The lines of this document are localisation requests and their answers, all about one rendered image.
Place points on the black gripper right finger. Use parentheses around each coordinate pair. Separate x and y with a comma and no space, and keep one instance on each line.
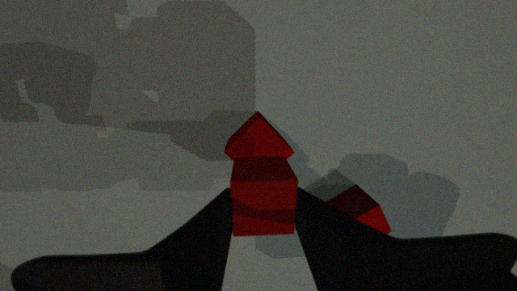
(344,254)

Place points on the dark red cube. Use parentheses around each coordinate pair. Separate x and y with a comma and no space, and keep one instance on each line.
(257,138)
(359,205)
(263,192)

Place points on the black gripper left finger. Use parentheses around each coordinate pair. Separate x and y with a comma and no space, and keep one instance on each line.
(193,258)

